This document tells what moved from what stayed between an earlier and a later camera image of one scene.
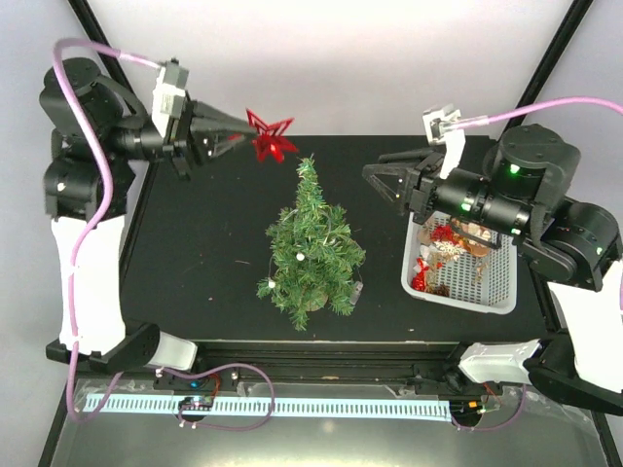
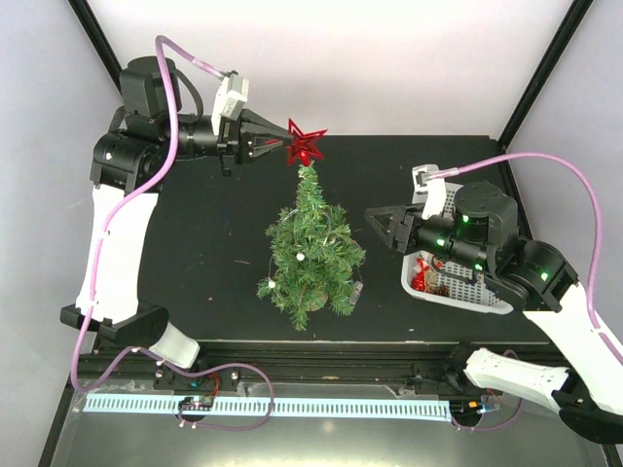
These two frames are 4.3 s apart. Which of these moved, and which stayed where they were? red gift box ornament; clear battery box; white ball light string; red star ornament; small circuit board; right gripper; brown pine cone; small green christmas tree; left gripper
Moved: red star ornament; left gripper; right gripper
Stayed: clear battery box; white ball light string; brown pine cone; small green christmas tree; red gift box ornament; small circuit board
